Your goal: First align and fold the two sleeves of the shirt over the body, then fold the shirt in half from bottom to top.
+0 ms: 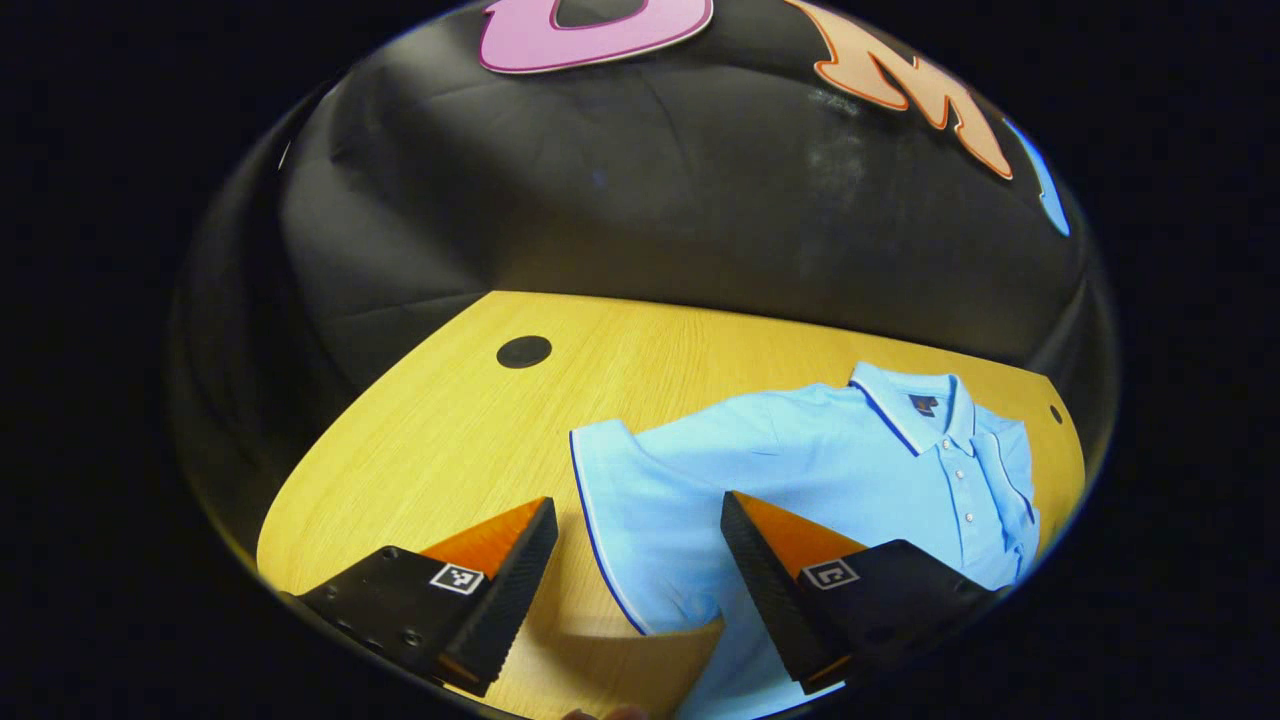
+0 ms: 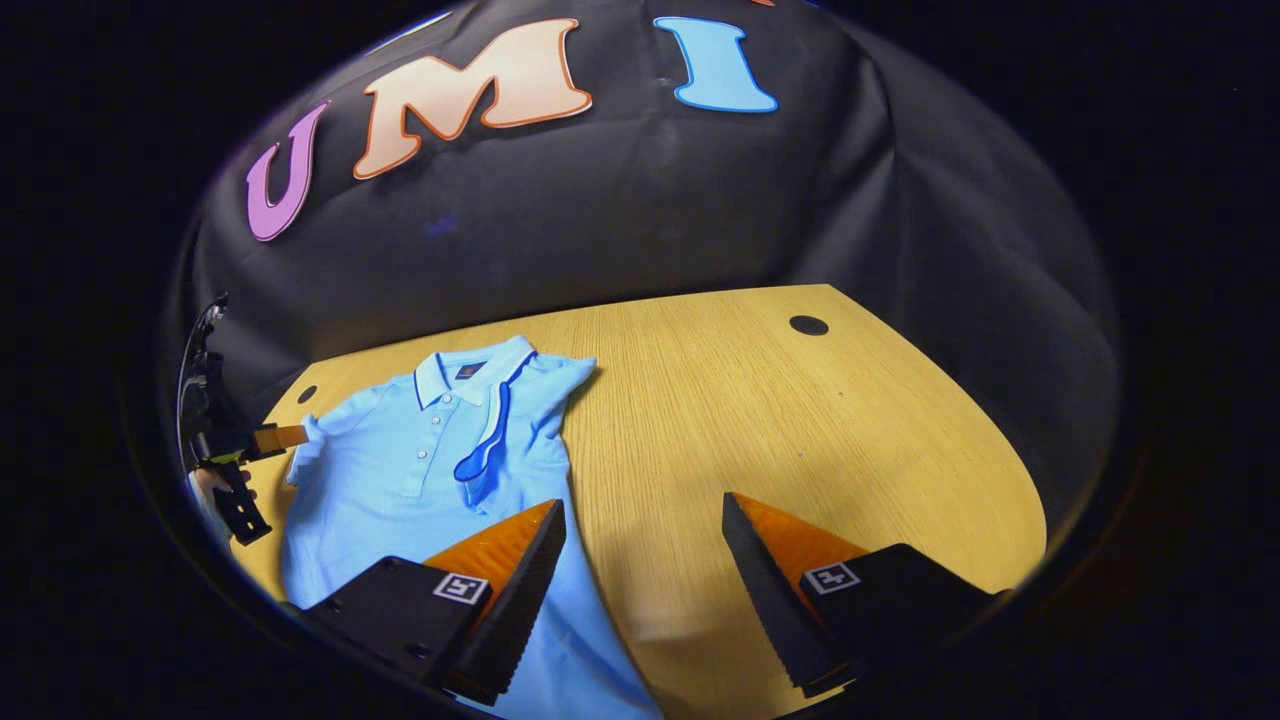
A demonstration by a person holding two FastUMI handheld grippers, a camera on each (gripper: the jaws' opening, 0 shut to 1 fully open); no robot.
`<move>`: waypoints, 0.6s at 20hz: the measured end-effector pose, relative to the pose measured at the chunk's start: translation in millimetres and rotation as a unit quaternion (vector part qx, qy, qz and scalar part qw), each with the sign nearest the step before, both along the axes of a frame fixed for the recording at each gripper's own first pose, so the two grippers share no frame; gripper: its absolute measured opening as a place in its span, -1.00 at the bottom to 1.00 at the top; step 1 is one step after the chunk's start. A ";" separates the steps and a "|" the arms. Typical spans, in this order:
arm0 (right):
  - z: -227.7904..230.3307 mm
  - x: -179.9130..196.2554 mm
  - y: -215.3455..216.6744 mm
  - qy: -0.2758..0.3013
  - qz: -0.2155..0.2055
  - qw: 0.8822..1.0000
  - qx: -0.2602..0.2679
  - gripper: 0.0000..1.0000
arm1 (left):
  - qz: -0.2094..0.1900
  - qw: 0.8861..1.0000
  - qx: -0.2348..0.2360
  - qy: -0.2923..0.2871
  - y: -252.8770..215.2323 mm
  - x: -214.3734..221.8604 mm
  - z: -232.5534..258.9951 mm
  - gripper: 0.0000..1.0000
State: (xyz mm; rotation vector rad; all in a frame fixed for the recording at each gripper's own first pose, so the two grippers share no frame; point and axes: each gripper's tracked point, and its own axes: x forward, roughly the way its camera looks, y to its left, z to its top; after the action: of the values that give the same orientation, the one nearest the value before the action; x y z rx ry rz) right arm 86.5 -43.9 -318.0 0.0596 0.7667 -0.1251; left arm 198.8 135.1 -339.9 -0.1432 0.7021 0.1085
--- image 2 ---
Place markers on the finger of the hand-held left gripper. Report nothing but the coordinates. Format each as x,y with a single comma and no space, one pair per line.
242,515
280,438

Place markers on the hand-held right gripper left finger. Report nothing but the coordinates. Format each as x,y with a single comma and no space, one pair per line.
525,590

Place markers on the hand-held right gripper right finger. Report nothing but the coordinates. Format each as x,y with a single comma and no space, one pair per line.
765,590

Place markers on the light blue polo T-shirt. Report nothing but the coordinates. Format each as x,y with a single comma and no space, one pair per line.
400,480

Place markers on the black backdrop cloth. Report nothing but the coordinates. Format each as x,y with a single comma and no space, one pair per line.
620,200

